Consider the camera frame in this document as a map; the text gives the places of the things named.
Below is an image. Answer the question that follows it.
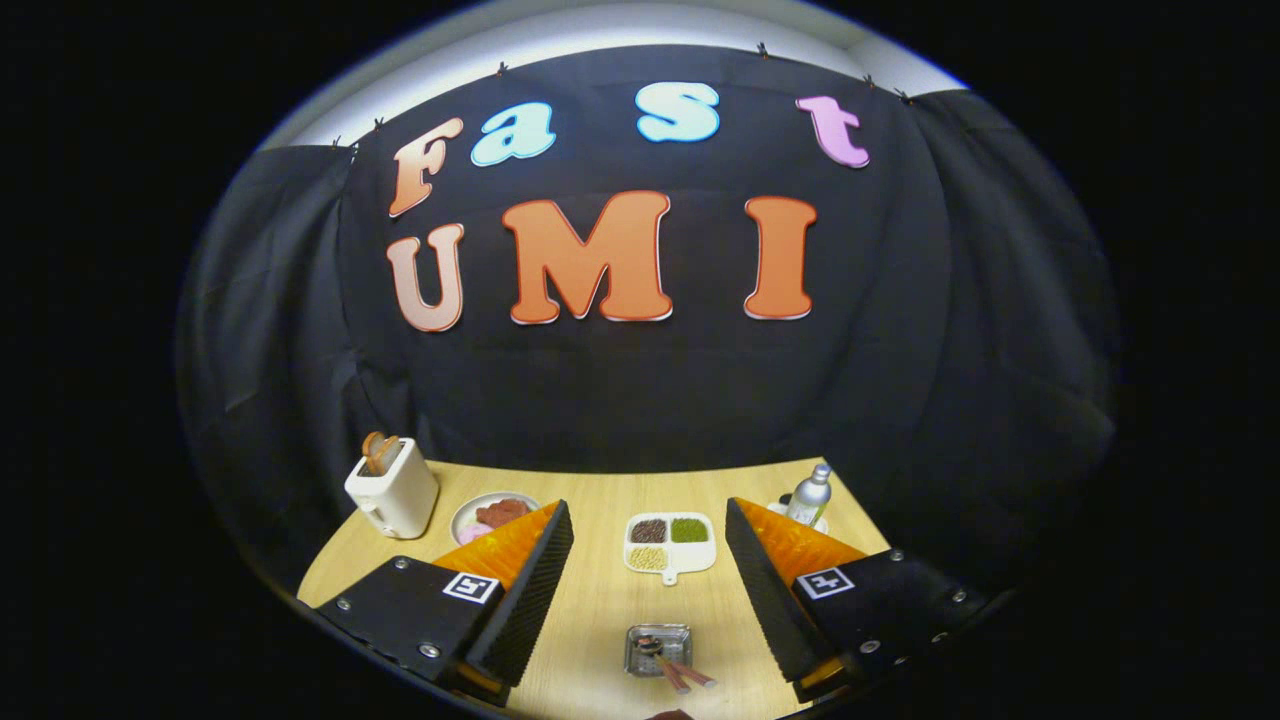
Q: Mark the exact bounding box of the wire cutlery holder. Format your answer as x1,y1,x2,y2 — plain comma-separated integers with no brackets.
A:
624,624,694,679

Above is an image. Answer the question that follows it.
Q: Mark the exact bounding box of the small white saucer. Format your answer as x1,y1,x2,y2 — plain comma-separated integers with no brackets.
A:
768,495,829,536

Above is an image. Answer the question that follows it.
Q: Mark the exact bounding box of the fork with checked handle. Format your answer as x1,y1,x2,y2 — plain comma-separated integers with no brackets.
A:
645,640,719,689

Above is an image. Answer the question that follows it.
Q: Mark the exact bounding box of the white divided dish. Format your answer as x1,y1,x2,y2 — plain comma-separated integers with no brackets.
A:
623,512,718,586

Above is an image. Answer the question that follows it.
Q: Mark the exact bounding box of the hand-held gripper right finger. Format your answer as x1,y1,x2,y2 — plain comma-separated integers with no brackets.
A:
724,496,991,704

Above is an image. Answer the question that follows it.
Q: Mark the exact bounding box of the cream oval plate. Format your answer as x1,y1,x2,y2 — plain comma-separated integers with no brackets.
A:
450,491,542,547

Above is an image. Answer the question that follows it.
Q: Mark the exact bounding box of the white toaster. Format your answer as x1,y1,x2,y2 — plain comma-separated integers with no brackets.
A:
344,437,440,540

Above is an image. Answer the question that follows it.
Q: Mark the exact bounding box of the spoon with checked handle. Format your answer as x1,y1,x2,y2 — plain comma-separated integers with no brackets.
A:
640,635,693,696

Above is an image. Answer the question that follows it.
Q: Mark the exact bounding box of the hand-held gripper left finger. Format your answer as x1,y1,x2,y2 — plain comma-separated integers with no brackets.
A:
313,498,576,706

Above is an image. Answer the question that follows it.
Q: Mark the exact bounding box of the silver bottle green label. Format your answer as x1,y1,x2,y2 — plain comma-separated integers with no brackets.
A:
785,462,833,528

